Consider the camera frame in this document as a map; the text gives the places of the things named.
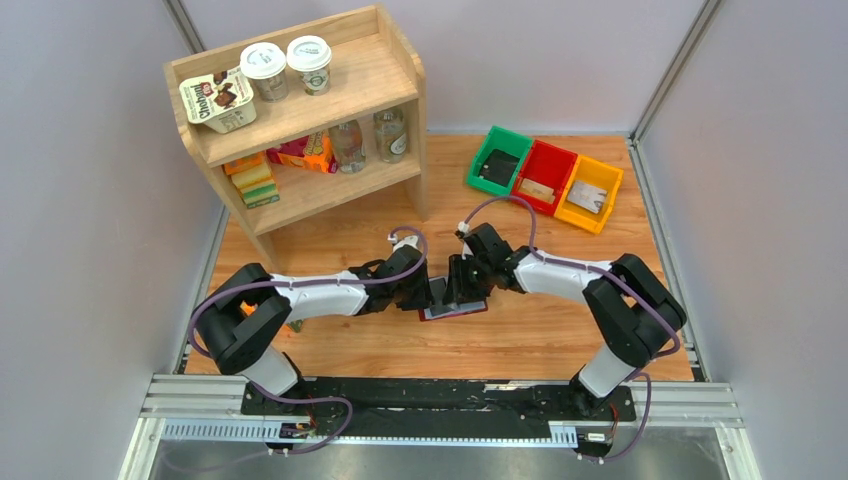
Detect red leather card holder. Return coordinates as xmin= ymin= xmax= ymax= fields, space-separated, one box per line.
xmin=418 ymin=276 xmax=488 ymax=322

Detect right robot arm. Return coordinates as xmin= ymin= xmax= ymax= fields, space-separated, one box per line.
xmin=445 ymin=223 xmax=687 ymax=408

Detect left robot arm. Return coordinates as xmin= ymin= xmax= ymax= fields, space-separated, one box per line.
xmin=190 ymin=245 xmax=428 ymax=396

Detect tan card in red bin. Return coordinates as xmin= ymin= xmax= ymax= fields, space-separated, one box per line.
xmin=518 ymin=178 xmax=555 ymax=204

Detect black card in green bin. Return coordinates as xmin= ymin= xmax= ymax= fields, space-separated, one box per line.
xmin=478 ymin=149 xmax=519 ymax=187

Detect silver card in yellow bin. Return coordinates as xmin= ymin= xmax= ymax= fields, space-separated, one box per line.
xmin=566 ymin=180 xmax=608 ymax=214

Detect green plastic bin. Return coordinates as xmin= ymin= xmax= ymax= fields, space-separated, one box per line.
xmin=466 ymin=126 xmax=533 ymax=196

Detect red plastic bin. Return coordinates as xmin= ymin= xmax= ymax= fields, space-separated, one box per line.
xmin=511 ymin=140 xmax=578 ymax=216

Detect orange green small box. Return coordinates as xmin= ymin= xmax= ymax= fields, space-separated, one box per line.
xmin=240 ymin=302 xmax=304 ymax=333

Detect yellow plastic bin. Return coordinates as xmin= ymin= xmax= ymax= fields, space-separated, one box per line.
xmin=554 ymin=155 xmax=624 ymax=234

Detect right glass bottle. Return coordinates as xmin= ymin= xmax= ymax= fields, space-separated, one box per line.
xmin=373 ymin=106 xmax=407 ymax=164

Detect glass bottle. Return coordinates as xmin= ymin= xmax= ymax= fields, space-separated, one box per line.
xmin=328 ymin=120 xmax=366 ymax=174
xmin=373 ymin=106 xmax=407 ymax=164

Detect left glass bottle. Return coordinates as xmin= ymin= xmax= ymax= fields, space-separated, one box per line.
xmin=328 ymin=120 xmax=366 ymax=174

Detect orange pink snack box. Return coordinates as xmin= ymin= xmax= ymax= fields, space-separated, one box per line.
xmin=266 ymin=130 xmax=338 ymax=174

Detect wooden two-tier shelf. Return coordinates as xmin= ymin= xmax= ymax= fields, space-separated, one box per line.
xmin=164 ymin=4 xmax=428 ymax=269

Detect stacked yellow green sponges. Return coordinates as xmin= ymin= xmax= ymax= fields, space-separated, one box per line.
xmin=222 ymin=152 xmax=280 ymax=209

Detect right white-lidded coffee cup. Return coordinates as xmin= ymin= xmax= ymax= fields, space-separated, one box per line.
xmin=286 ymin=35 xmax=332 ymax=96

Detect white-lidded coffee cup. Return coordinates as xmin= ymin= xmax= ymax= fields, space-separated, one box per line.
xmin=286 ymin=35 xmax=332 ymax=96
xmin=239 ymin=42 xmax=289 ymax=103

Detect Chobani yogurt cup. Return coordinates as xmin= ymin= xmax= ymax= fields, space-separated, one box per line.
xmin=178 ymin=67 xmax=257 ymax=134

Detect left white-lidded coffee cup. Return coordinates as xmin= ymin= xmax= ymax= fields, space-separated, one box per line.
xmin=239 ymin=42 xmax=289 ymax=103

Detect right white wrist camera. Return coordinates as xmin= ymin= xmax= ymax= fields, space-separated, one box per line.
xmin=454 ymin=221 xmax=472 ymax=257

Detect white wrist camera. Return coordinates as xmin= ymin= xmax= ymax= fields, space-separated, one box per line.
xmin=387 ymin=233 xmax=422 ymax=253
xmin=454 ymin=221 xmax=472 ymax=257

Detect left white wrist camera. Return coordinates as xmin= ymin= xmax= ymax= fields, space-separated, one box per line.
xmin=387 ymin=233 xmax=422 ymax=253

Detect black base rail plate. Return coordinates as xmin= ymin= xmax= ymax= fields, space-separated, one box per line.
xmin=240 ymin=377 xmax=637 ymax=441

